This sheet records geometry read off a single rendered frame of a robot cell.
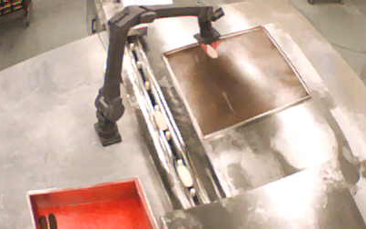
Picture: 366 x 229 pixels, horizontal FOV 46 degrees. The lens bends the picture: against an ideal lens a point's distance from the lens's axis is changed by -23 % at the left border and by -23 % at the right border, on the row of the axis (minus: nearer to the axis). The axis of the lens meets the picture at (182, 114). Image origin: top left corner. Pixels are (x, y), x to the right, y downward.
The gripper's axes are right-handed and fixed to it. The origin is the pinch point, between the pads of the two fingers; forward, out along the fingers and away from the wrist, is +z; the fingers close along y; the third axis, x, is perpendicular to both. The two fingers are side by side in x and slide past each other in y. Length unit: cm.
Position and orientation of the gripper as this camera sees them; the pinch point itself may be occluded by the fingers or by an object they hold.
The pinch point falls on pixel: (210, 50)
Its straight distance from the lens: 224.3
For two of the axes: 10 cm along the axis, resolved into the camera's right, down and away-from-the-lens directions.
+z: 1.4, 6.6, 7.4
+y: -8.9, 4.1, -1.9
